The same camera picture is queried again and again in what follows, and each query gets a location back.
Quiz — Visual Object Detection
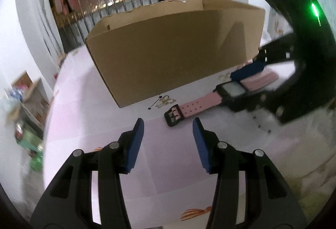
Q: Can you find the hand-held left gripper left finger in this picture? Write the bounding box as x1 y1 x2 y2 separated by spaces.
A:
30 118 145 229

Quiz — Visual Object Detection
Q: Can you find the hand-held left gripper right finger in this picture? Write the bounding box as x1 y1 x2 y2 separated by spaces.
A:
192 117 307 229

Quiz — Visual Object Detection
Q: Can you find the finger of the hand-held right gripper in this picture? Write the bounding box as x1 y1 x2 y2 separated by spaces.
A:
230 33 298 82
223 89 277 114

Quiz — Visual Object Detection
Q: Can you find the pink strap watch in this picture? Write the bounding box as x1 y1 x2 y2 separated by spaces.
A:
164 71 279 127

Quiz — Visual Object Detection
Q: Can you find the brown cardboard box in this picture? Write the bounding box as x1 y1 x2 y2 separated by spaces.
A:
84 0 265 109

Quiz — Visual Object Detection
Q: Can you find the pink printed tablecloth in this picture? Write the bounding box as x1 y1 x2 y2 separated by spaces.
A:
43 45 336 229

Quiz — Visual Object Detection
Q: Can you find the green packet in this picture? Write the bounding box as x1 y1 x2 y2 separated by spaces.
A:
28 140 45 172

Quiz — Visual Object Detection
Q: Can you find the small cardboard shelf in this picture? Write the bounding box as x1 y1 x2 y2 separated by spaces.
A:
5 71 50 140

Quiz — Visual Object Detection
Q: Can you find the white sheer curtain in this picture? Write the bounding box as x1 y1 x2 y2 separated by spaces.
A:
16 0 65 61

